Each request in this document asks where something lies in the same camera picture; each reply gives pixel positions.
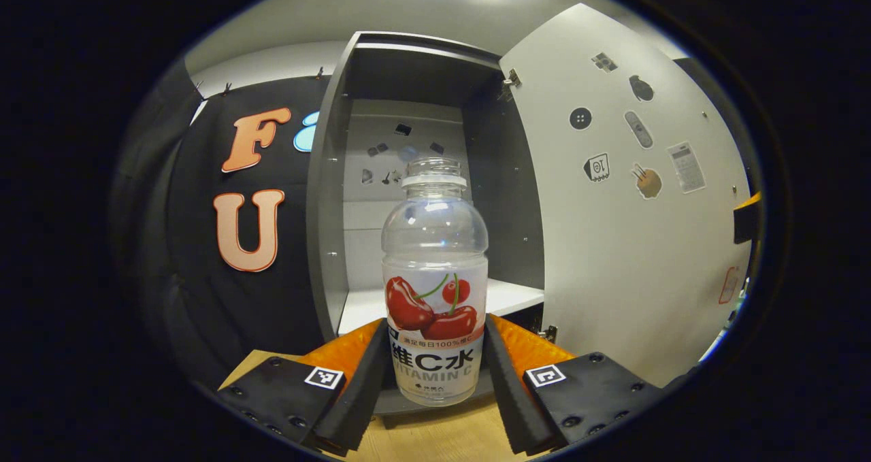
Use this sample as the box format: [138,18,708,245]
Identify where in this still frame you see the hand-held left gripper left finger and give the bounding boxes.
[216,319,394,457]

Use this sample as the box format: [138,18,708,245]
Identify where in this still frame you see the clear cherry label bottle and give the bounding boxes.
[381,157,489,407]

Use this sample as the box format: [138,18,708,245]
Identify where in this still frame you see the black backdrop cloth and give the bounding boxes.
[112,57,763,388]

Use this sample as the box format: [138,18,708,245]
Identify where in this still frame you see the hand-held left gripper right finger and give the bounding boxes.
[484,314,664,457]

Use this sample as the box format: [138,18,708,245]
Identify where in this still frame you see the white cabinet door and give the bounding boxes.
[499,3,753,388]

